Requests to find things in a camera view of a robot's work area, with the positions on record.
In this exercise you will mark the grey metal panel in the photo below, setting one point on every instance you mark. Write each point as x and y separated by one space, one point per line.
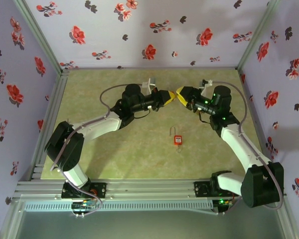
149 226

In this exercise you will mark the aluminium front post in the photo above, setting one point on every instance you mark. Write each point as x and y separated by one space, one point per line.
287 219
12 219

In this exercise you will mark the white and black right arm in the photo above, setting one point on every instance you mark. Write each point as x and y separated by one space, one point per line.
239 147

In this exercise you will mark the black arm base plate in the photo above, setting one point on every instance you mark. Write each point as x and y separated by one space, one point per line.
101 190
200 189

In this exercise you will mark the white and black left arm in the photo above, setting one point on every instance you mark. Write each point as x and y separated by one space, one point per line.
97 128

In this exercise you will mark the circuit board with connectors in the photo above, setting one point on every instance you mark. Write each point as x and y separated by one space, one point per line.
83 205
223 201

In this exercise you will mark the aluminium front rail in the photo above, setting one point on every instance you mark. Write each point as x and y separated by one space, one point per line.
149 189

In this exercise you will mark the aluminium corner post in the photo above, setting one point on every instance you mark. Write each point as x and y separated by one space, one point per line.
259 30
40 32

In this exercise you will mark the aluminium side rail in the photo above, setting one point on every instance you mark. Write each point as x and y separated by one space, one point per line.
55 99
251 104

